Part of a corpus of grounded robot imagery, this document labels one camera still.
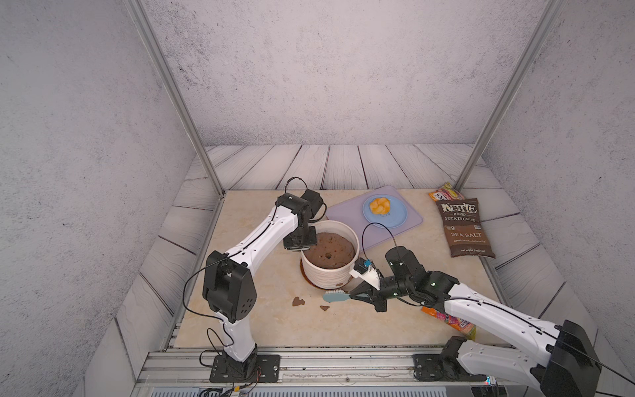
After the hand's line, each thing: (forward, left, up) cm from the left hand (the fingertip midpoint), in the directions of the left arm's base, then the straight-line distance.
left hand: (309, 249), depth 84 cm
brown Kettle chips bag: (+20, -64, -12) cm, 68 cm away
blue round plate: (+24, -37, -13) cm, 46 cm away
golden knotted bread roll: (+28, -30, -11) cm, 43 cm away
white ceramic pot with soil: (-4, -6, -4) cm, 8 cm away
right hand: (-17, -13, +1) cm, 22 cm away
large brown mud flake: (-12, +5, -15) cm, 20 cm away
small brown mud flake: (-15, -5, -14) cm, 21 cm away
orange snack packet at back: (+35, -62, -10) cm, 71 cm away
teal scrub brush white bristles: (-16, -8, -1) cm, 18 cm away
